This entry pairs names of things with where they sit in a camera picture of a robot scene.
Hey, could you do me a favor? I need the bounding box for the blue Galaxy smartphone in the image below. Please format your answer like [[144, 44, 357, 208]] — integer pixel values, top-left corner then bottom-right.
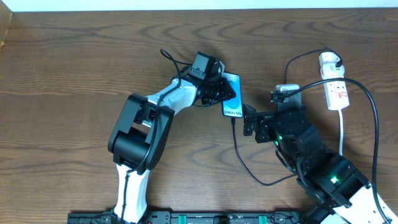
[[222, 72, 243, 118]]

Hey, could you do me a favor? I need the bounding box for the black charger cable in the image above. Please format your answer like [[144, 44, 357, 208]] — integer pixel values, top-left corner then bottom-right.
[[230, 48, 344, 187]]

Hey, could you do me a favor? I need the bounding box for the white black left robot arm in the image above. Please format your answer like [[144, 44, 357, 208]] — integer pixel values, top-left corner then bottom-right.
[[108, 49, 236, 223]]

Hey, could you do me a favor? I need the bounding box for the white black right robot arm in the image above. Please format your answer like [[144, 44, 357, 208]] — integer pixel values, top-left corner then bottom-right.
[[243, 105, 397, 223]]

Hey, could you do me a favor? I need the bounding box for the white USB charger plug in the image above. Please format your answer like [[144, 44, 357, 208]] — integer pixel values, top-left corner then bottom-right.
[[319, 52, 345, 78]]

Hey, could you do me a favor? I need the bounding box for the white power strip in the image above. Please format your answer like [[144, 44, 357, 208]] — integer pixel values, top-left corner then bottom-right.
[[321, 75, 349, 111]]

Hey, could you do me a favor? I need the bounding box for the white power strip cord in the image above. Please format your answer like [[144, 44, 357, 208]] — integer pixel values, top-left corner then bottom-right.
[[337, 108, 345, 156]]

